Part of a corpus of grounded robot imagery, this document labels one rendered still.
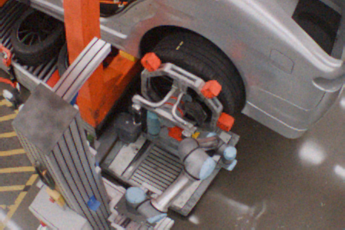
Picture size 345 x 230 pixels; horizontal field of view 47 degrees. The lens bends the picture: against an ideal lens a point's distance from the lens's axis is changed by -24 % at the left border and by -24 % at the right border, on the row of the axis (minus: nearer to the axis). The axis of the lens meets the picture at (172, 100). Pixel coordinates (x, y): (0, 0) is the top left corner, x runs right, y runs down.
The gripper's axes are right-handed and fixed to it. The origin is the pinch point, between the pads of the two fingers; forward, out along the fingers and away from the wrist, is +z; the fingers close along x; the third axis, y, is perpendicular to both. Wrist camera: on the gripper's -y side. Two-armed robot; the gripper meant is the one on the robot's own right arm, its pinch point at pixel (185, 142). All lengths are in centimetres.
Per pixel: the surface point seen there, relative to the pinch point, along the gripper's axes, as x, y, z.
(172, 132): -19.6, -35.9, 18.5
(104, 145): 3, -70, 65
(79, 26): 10, 82, 66
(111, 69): -27, -12, 74
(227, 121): -23.1, 5.6, -16.2
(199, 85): -21.8, 28.9, 5.7
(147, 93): -21.5, -7.3, 39.9
